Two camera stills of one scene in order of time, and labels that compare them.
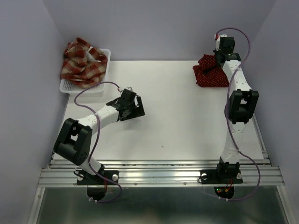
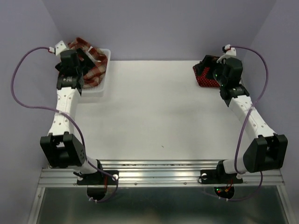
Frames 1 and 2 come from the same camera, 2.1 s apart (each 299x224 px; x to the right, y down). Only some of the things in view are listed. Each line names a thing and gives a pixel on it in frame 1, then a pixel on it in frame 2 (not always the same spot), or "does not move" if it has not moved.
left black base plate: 83,178 does not move
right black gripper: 216,53 → 222,63
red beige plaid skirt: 83,65 does not move
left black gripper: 136,113 → 88,61
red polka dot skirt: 216,78 does not move
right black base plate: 211,177 does not move
